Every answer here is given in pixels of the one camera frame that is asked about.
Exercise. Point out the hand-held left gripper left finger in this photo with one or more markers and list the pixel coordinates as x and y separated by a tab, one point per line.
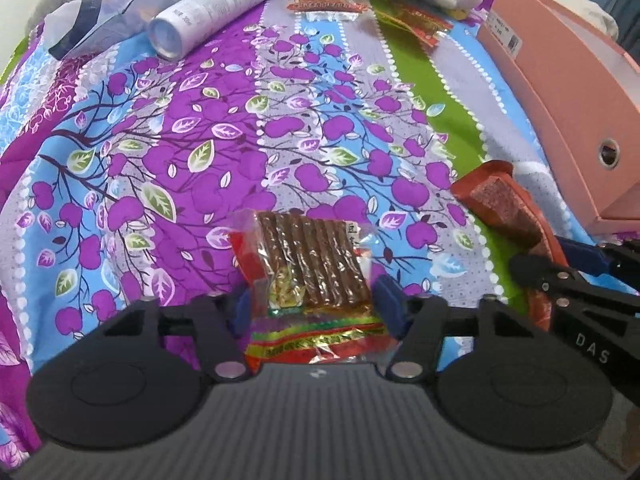
242	312

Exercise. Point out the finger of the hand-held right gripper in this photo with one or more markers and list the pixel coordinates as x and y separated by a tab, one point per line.
540	270
615	262

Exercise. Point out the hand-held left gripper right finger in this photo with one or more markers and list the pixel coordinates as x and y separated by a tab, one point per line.
389	307

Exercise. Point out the brown sticks snack packet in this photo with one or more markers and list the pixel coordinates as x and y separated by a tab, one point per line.
315	265

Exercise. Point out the pink cardboard box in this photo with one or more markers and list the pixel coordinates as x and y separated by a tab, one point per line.
565	80

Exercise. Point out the orange red snack packet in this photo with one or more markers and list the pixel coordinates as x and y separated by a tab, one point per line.
412	22

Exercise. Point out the white cylindrical bottle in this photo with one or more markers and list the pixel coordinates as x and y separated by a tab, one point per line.
215	7

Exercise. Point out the clear plastic bag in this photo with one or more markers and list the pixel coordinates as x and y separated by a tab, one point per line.
125	5

